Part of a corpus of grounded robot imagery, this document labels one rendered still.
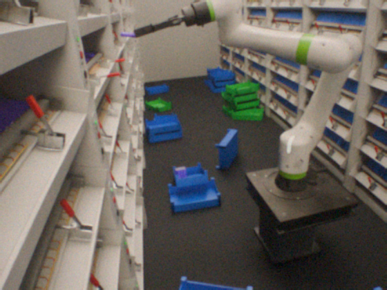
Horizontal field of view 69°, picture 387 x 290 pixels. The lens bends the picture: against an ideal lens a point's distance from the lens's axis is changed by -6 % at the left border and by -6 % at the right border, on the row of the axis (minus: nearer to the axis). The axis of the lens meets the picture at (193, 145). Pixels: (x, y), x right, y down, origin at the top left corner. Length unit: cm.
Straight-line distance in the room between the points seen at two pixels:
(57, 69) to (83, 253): 36
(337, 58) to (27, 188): 97
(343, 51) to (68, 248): 98
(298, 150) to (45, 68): 96
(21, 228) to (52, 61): 40
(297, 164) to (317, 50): 47
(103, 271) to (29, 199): 44
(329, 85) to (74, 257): 110
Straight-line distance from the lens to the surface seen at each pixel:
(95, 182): 75
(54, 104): 67
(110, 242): 86
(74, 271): 55
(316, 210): 128
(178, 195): 196
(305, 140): 127
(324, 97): 133
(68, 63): 66
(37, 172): 45
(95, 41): 135
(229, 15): 123
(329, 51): 111
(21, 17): 47
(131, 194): 138
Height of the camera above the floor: 113
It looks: 26 degrees down
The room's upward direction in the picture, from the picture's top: 5 degrees counter-clockwise
